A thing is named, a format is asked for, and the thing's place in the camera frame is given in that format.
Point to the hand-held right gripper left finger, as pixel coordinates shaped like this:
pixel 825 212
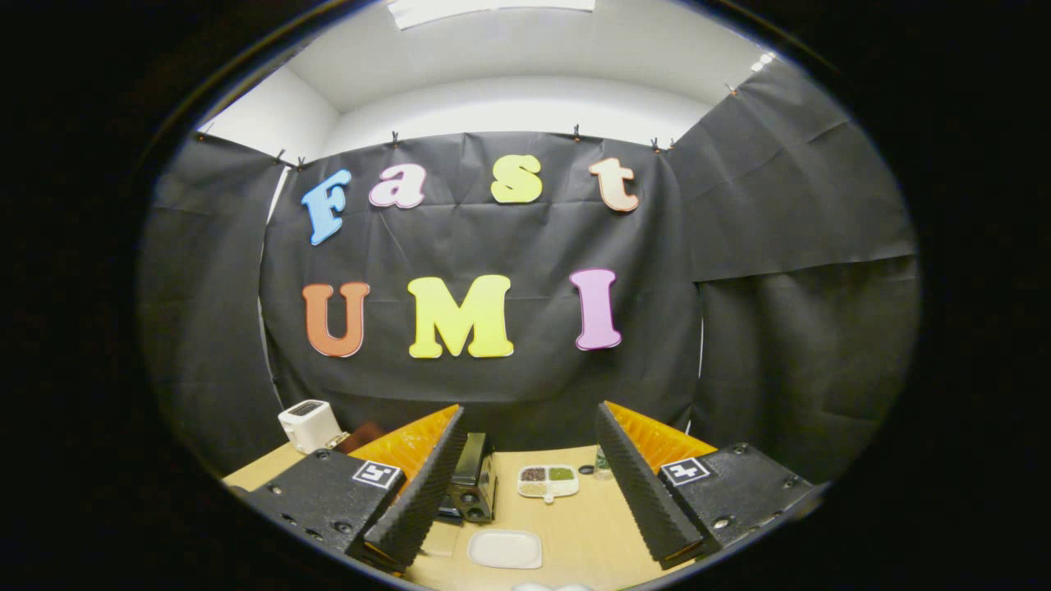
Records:
pixel 423 501

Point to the dark brown box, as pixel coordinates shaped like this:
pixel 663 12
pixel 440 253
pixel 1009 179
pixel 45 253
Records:
pixel 361 436

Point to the black electric oven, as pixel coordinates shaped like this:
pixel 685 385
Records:
pixel 474 484

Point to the small ceiling light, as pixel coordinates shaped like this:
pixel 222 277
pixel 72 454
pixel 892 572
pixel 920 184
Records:
pixel 761 61

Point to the black backdrop cloth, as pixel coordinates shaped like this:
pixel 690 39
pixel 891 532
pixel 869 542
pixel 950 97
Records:
pixel 493 238

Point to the white toaster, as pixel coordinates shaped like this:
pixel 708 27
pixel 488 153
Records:
pixel 310 427

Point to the white divided grain dish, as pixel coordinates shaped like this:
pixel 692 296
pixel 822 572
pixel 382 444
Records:
pixel 548 493

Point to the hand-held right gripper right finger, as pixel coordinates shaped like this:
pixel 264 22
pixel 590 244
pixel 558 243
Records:
pixel 640 492

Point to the white rounded object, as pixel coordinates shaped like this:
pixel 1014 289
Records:
pixel 550 587

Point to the clear plastic bottle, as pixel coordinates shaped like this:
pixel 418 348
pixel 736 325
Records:
pixel 603 465

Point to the white square plate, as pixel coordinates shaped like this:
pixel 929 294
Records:
pixel 505 548

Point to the long ceiling light panel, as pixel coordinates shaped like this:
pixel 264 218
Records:
pixel 493 8

